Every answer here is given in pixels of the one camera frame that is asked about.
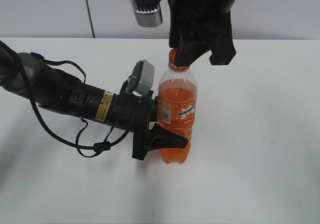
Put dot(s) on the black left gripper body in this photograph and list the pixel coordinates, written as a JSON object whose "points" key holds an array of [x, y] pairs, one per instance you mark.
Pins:
{"points": [[133, 114]]}

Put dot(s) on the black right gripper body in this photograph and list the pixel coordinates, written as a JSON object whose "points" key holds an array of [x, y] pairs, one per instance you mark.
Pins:
{"points": [[208, 20]]}

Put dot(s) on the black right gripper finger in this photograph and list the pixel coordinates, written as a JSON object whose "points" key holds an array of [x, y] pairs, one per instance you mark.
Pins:
{"points": [[189, 50]]}

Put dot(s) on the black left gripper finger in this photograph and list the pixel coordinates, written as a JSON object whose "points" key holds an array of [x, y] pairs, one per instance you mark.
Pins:
{"points": [[160, 138]]}

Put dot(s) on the orange bottle cap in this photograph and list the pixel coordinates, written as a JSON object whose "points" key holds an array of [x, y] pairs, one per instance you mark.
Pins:
{"points": [[172, 61]]}

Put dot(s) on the orange soda bottle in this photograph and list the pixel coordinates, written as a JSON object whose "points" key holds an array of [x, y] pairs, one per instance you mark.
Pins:
{"points": [[177, 99]]}

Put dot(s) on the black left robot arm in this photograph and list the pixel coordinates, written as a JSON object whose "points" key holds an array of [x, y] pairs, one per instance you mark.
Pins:
{"points": [[46, 86]]}

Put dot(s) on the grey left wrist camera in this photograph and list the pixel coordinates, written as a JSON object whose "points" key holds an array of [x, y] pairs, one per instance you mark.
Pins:
{"points": [[142, 78]]}

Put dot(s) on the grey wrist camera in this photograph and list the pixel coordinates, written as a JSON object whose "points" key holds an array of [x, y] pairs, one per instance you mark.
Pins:
{"points": [[147, 13], [142, 78]]}

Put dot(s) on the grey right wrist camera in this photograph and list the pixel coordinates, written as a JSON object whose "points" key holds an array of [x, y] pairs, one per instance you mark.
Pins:
{"points": [[147, 13]]}

